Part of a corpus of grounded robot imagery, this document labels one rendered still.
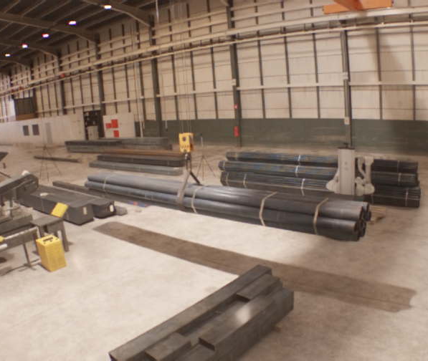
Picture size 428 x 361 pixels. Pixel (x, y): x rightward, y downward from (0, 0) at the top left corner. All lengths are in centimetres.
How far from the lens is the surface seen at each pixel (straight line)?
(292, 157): 1093
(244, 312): 445
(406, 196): 946
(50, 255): 736
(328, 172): 1002
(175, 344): 406
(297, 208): 508
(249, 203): 545
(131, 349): 409
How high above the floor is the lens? 300
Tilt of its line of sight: 13 degrees down
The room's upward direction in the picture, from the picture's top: 5 degrees counter-clockwise
